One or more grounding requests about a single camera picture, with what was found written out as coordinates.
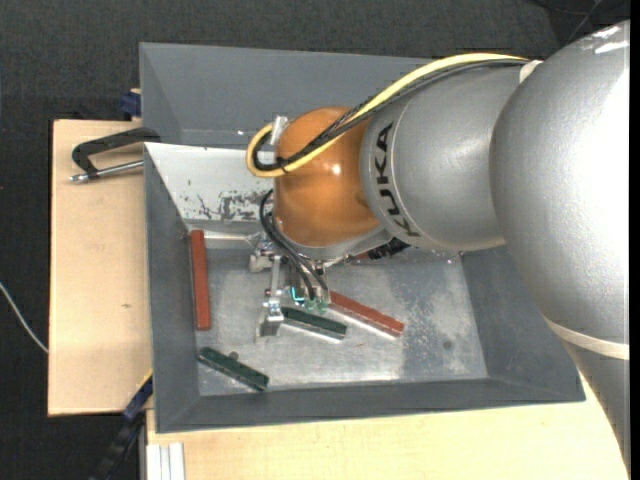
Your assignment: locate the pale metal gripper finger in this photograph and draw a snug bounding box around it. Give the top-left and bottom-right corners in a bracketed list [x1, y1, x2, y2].
[255, 299, 285, 343]

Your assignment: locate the dark green flat block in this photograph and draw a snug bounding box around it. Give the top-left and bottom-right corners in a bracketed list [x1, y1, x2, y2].
[279, 305, 348, 343]
[195, 346, 271, 394]

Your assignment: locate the red-brown flat block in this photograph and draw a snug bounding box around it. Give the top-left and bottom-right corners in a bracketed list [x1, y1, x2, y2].
[327, 290, 406, 341]
[189, 228, 212, 332]

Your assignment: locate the grey metal bin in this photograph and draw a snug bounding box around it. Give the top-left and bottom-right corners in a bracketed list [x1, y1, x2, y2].
[138, 41, 587, 434]

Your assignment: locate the pale wood flat board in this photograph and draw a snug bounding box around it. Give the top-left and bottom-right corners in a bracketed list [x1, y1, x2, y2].
[47, 118, 154, 417]

